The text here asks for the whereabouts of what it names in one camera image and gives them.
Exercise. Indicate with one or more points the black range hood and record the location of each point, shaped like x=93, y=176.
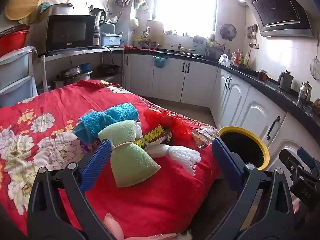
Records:
x=277, y=7

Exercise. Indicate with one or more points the person's right hand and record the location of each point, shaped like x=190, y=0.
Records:
x=296, y=207

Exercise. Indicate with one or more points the green sponge cloth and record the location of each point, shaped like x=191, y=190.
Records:
x=130, y=160

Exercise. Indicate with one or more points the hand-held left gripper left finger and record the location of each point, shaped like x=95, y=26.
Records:
x=96, y=165

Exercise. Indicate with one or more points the grey metal kettle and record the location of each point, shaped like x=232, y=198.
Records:
x=285, y=81

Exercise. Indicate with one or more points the blue towel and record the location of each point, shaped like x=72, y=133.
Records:
x=117, y=115

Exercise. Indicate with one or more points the red plastic bag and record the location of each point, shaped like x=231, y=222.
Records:
x=175, y=123

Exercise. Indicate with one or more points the person's left hand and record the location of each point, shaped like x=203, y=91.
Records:
x=113, y=226

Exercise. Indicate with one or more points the white kitchen cabinets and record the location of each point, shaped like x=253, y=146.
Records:
x=200, y=80

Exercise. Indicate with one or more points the green wall holder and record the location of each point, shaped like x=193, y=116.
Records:
x=139, y=4

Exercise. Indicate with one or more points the yellow labelled box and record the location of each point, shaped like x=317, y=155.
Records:
x=150, y=136

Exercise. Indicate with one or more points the kitchen faucet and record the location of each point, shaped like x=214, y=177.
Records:
x=147, y=33

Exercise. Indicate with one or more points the window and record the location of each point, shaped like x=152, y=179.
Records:
x=185, y=5

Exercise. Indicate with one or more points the blue hanging bin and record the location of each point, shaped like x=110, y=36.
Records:
x=160, y=62

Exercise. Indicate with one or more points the turquoise spatula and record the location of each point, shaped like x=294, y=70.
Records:
x=44, y=7

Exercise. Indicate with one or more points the bunch of bananas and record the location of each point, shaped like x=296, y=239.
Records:
x=317, y=104

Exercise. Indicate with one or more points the shiny steel kettle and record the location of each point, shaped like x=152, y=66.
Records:
x=305, y=92

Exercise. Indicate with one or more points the white foam net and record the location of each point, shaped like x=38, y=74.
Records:
x=182, y=155

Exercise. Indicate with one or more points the white hanging colander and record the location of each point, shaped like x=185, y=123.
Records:
x=134, y=23

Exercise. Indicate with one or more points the clear snack wrapper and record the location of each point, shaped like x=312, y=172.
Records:
x=203, y=136

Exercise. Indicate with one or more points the cluster of condiment bottles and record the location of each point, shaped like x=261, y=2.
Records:
x=240, y=58

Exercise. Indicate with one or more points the white plastic bag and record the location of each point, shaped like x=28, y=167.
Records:
x=224, y=59

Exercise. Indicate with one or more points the black wok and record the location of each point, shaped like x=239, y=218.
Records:
x=108, y=69

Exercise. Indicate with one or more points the blue dish box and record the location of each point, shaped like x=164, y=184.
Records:
x=111, y=40

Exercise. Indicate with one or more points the black microwave oven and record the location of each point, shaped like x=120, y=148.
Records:
x=67, y=33

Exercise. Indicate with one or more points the red jar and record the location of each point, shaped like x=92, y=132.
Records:
x=263, y=75

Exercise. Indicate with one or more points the blue pot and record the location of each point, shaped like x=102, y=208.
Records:
x=85, y=67

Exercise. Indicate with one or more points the large steel pot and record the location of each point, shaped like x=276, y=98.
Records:
x=77, y=76

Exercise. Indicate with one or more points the black blender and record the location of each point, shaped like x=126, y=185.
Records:
x=98, y=20

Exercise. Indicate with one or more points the red floral blanket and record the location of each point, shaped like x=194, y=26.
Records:
x=62, y=100

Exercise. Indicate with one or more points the black kitchen countertop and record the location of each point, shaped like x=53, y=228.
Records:
x=252, y=77

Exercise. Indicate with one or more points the yellow rimmed trash bin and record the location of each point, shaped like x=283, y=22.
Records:
x=264, y=147

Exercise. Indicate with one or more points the steel shelf rack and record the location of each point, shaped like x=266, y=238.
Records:
x=75, y=52

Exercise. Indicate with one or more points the white pot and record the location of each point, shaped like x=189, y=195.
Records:
x=62, y=9

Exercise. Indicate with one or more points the blue knife block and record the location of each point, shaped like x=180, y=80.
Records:
x=199, y=45

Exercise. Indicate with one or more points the red plastic basin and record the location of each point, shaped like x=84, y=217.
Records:
x=12, y=40

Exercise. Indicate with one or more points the round wall fan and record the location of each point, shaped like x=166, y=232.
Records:
x=228, y=32

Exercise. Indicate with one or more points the plastic drawer cabinet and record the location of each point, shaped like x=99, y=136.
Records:
x=15, y=80

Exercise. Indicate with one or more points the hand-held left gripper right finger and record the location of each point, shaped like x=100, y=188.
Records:
x=225, y=160

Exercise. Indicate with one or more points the hanging kitchen utensils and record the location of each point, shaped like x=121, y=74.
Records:
x=252, y=33

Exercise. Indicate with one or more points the wooden cutting board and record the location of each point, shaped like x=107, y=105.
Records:
x=155, y=32

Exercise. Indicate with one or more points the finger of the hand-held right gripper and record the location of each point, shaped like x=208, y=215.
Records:
x=288, y=160
x=307, y=156

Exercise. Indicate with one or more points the round bamboo tray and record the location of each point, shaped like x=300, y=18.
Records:
x=25, y=1

